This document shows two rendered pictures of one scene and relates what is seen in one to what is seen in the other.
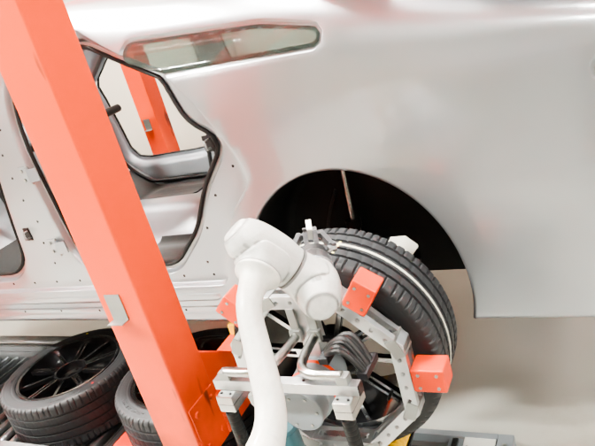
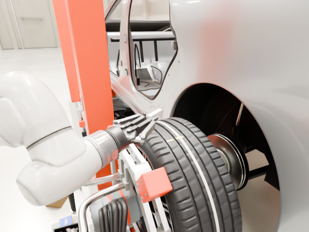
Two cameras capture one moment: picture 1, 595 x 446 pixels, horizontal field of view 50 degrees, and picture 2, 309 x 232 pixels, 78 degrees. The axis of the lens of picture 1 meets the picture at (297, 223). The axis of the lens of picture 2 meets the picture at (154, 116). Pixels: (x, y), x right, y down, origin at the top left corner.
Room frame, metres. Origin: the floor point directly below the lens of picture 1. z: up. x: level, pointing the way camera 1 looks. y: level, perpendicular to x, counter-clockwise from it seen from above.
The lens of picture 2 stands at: (1.13, -0.36, 1.54)
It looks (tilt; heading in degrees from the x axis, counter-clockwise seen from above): 24 degrees down; 34
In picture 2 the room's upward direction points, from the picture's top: straight up
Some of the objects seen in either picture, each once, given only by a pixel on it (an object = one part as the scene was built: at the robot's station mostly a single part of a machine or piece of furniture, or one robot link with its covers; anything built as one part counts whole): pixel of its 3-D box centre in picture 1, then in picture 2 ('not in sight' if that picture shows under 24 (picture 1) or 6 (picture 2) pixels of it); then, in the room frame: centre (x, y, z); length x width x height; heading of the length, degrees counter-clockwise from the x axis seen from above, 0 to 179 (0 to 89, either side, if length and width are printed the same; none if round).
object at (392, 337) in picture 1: (324, 371); (133, 203); (1.58, 0.05, 0.85); 0.54 x 0.07 x 0.54; 60
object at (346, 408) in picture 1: (349, 399); not in sight; (1.32, 0.00, 0.93); 0.09 x 0.05 x 0.05; 150
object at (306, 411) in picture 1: (314, 387); (117, 209); (1.52, 0.08, 0.85); 0.21 x 0.14 x 0.14; 150
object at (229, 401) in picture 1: (233, 393); not in sight; (1.49, 0.30, 0.93); 0.09 x 0.05 x 0.05; 150
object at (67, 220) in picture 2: not in sight; (66, 222); (1.49, 0.52, 0.47); 0.07 x 0.07 x 0.02; 60
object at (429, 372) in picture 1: (431, 373); not in sight; (1.43, -0.23, 0.85); 0.09 x 0.08 x 0.07; 60
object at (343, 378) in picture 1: (324, 344); (106, 200); (1.42, 0.02, 1.03); 0.19 x 0.18 x 0.11; 150
